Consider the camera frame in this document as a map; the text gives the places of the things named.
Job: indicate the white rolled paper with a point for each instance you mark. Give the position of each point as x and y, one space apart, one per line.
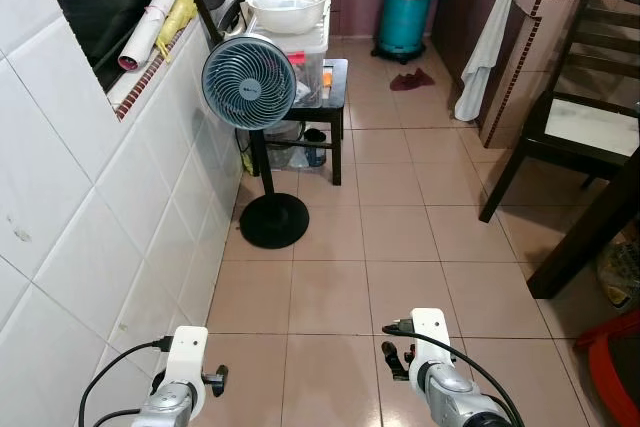
155 17

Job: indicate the red plastic stool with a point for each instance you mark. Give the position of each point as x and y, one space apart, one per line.
585 347

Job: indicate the yellow cloth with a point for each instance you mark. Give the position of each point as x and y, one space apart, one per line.
178 19

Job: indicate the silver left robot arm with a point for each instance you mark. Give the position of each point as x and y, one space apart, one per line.
165 409

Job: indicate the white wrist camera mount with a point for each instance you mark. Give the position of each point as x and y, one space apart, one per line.
187 352
430 332

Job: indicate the white hanging towel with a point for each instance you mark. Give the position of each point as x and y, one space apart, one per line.
478 77

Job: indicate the dark wooden table leg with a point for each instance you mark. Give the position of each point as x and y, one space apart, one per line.
575 247

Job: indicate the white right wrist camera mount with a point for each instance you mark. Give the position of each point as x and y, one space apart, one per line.
430 332

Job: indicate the grey standing fan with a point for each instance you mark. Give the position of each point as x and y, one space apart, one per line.
249 82

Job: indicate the teal gas cylinder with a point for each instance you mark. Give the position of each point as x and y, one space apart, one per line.
403 17

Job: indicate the clear plastic storage box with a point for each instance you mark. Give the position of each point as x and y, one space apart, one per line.
308 57

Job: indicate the yellow mesh bag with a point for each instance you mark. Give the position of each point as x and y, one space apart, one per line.
622 272

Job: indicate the tiled kitchen counter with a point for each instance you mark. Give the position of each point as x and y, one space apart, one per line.
520 57

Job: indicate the dark red rag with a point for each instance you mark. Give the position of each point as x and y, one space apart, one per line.
411 79

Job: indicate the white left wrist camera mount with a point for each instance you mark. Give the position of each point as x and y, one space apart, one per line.
187 352

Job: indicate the small orange box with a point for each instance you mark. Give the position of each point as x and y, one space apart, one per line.
327 75

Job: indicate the white plastic basin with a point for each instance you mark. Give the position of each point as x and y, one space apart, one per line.
288 9

